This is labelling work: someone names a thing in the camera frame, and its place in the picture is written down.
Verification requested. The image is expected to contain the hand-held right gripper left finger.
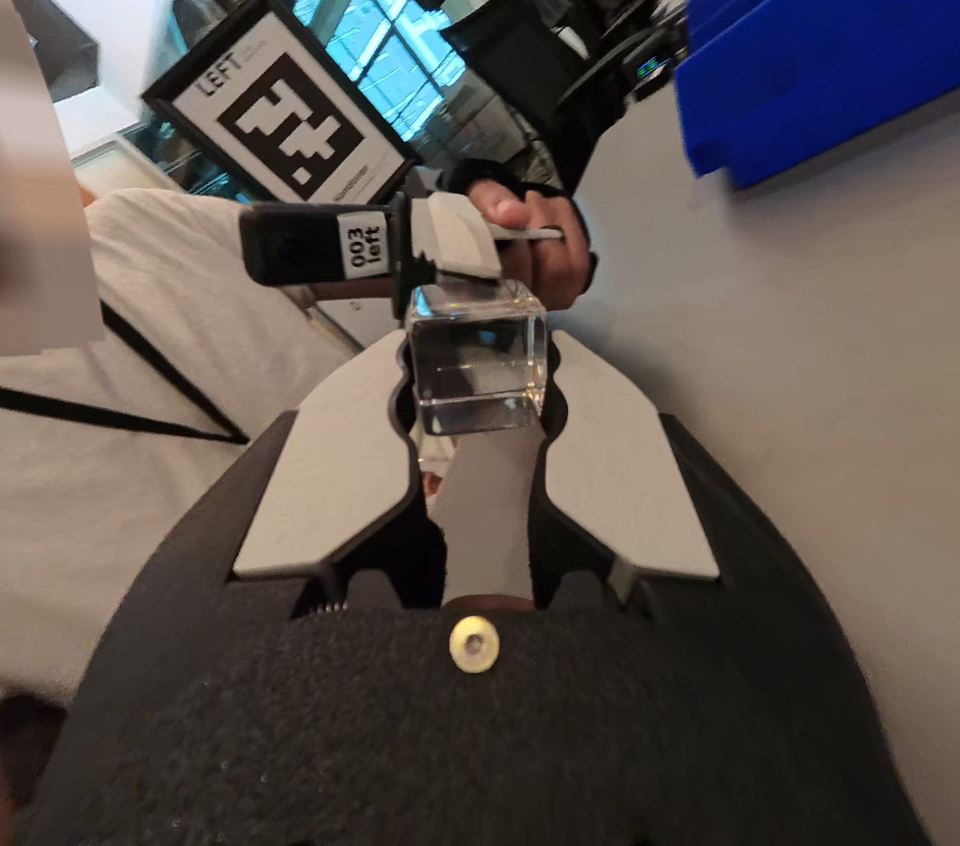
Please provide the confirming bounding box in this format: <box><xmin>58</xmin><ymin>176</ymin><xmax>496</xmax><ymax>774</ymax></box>
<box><xmin>231</xmin><ymin>332</ymin><xmax>421</xmax><ymax>580</ymax></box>

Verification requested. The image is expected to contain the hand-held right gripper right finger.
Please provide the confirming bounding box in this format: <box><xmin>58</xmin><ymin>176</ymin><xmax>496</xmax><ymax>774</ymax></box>
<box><xmin>528</xmin><ymin>330</ymin><xmax>721</xmax><ymax>580</ymax></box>

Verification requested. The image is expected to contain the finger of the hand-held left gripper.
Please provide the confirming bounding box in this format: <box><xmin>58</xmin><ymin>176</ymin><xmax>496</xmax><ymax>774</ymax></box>
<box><xmin>429</xmin><ymin>429</ymin><xmax>546</xmax><ymax>601</ymax></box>
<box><xmin>408</xmin><ymin>192</ymin><xmax>505</xmax><ymax>284</ymax></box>

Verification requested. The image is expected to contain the large clear cube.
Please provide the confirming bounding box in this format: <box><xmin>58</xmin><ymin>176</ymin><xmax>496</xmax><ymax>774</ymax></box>
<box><xmin>407</xmin><ymin>279</ymin><xmax>551</xmax><ymax>439</ymax></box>

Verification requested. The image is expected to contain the person's left forearm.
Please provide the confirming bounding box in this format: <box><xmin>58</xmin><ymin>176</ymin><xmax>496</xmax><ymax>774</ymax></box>
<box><xmin>307</xmin><ymin>278</ymin><xmax>411</xmax><ymax>307</ymax></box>

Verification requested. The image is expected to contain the framed black-white marker sign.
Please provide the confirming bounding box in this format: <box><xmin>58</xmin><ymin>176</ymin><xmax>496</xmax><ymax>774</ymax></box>
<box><xmin>141</xmin><ymin>0</ymin><xmax>423</xmax><ymax>207</ymax></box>

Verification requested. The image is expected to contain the black office chair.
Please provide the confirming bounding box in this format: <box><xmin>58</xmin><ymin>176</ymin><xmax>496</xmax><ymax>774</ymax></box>
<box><xmin>437</xmin><ymin>0</ymin><xmax>689</xmax><ymax>136</ymax></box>

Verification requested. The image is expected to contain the black box speaker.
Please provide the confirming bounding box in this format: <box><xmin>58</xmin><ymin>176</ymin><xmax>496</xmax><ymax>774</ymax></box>
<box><xmin>6</xmin><ymin>0</ymin><xmax>102</xmax><ymax>106</ymax></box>

